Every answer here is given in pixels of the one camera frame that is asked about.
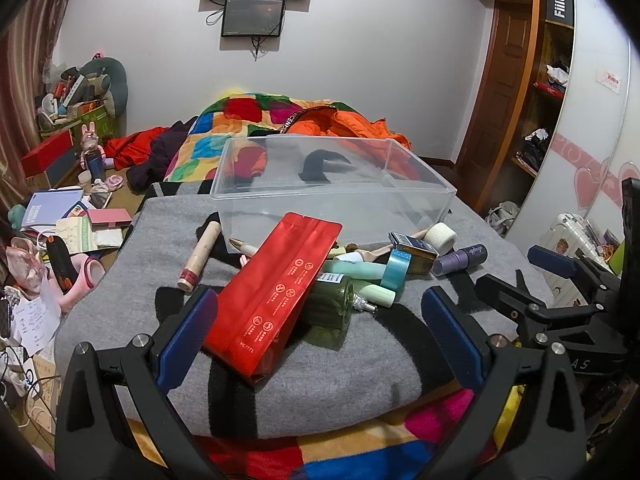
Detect white pen gold tip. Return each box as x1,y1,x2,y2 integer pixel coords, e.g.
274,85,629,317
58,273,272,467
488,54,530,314
229,237,258,258

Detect teal washi tape roll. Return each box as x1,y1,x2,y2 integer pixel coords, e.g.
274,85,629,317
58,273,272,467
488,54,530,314
380,248,411,292

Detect red clothing pile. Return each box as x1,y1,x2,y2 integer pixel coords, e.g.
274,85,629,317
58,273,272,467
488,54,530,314
103,127,167,170

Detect white tape roll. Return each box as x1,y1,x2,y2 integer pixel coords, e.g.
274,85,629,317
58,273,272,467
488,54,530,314
423,222,457,255

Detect pale green tube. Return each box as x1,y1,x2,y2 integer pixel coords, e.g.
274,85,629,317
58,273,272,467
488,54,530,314
352,280,396,308

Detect purple lipstick tube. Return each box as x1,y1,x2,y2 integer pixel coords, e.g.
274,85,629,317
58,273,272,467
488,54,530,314
431,244,488,278

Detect mint green case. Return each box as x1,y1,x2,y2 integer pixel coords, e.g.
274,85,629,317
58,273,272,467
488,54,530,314
321,259,386,282

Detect wooden shelf unit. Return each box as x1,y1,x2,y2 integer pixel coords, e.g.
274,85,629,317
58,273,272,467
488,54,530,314
511,0,575,178

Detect dark purple garment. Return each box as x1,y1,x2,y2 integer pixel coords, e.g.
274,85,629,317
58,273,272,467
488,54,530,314
126,116,196,194

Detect red foil pouch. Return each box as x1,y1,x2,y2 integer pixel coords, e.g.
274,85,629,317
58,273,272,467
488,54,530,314
203,212,342,384

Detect wooden door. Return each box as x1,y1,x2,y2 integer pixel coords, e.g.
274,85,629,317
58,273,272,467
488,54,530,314
456,0,532,210

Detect pink flat box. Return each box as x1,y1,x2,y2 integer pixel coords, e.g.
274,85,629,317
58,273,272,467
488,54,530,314
87,208,132,229

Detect white wardrobe door hearts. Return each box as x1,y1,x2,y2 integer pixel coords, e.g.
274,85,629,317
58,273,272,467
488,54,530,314
506,0,639,252

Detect clear plastic storage box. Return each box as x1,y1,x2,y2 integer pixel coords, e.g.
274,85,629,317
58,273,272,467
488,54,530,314
210,134,457,246

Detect beige cosmetic tube red label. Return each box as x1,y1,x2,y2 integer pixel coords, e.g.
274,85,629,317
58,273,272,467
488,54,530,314
177,221,221,294

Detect green neck pillow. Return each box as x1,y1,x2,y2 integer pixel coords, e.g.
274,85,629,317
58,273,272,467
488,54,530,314
79,56,128,118

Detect small wall monitor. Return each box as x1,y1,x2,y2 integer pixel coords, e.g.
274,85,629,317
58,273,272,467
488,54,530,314
221,0,285,38

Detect blue notebook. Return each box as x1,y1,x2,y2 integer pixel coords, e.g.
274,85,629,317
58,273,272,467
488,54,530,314
22,188,84,229

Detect orange down jacket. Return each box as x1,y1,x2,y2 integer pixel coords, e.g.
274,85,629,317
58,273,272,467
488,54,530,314
280,105,412,151

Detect green cardboard box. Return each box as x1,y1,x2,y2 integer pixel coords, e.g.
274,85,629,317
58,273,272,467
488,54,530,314
39,105,120,145

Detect pink rabbit figure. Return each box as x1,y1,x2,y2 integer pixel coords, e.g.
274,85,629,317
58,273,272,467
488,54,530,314
80,122,106,182

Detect striped curtain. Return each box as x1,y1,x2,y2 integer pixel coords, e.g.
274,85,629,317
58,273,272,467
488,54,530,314
0,0,97,212

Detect red gift box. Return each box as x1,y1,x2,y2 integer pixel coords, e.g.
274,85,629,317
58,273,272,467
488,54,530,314
21,129,74,177

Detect green glass spray bottle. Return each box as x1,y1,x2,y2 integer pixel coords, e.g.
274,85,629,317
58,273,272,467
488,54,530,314
304,273,378,351

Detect colourful patchwork quilt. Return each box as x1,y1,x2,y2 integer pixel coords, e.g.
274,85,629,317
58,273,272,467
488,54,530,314
164,93,355,182

